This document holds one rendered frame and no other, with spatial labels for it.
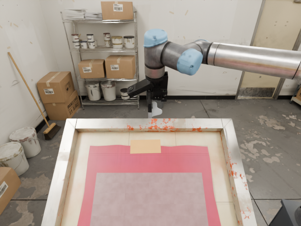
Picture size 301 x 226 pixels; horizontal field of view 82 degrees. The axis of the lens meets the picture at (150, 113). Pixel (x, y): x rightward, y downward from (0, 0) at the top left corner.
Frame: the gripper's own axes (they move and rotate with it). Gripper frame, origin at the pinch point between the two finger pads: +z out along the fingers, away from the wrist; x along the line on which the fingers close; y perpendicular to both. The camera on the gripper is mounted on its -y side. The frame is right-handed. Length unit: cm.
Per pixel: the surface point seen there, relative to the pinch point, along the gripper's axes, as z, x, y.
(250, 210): -5, -43, 28
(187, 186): -3.0, -35.5, 12.0
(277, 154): 178, 71, 192
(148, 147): -6.2, -23.6, -0.3
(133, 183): -3.2, -34.7, -5.0
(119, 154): -5.5, -25.9, -10.0
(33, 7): 42, 279, -200
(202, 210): -1.2, -42.0, 15.8
